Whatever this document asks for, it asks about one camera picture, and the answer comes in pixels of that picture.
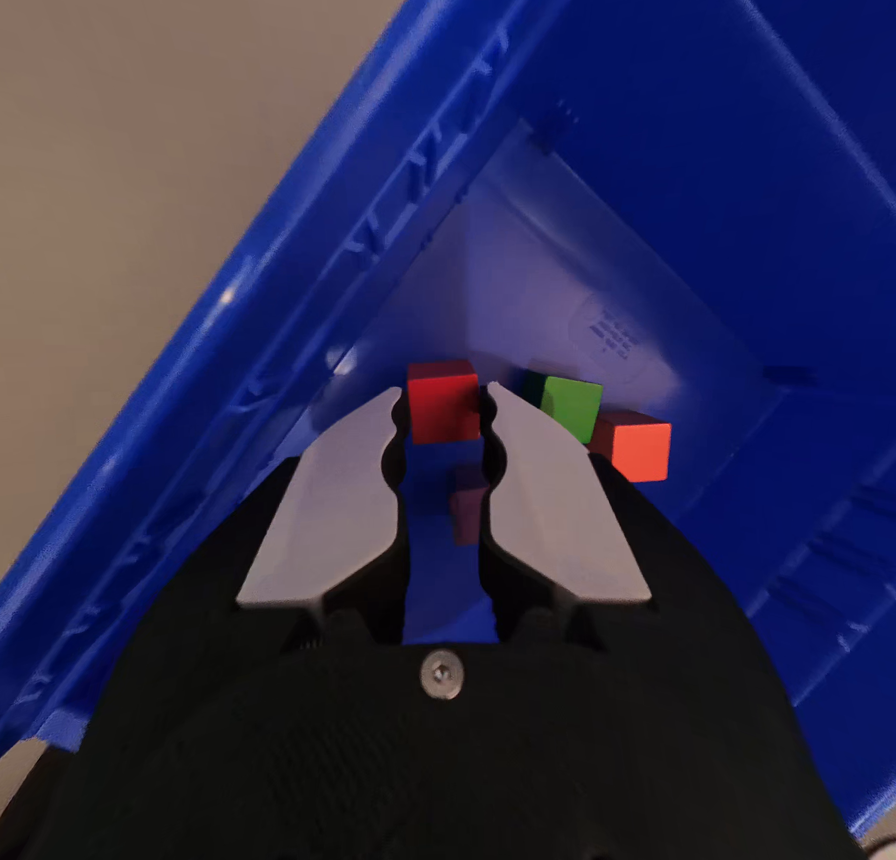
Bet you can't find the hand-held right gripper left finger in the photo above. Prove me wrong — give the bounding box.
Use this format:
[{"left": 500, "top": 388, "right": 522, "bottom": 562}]
[{"left": 236, "top": 386, "right": 410, "bottom": 608}]

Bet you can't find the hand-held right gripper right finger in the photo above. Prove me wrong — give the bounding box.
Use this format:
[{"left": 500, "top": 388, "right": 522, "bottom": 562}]
[{"left": 483, "top": 382, "right": 653, "bottom": 605}]

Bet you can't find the purple wooden cube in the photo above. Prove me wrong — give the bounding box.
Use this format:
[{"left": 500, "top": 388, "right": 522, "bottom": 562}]
[{"left": 450, "top": 463, "right": 491, "bottom": 546}]

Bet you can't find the orange wooden cube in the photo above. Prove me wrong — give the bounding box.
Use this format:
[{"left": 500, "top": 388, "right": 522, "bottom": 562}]
[{"left": 588, "top": 412, "right": 672, "bottom": 483}]

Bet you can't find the green wooden cube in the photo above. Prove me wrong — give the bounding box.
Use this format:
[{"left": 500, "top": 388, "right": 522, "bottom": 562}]
[{"left": 524, "top": 370, "right": 604, "bottom": 445}]

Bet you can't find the red wooden cube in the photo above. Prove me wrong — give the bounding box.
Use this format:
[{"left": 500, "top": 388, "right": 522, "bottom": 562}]
[{"left": 407, "top": 360, "right": 483, "bottom": 446}]

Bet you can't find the blue plastic bin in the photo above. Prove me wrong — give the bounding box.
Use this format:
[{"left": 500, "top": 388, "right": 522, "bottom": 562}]
[{"left": 0, "top": 0, "right": 896, "bottom": 840}]

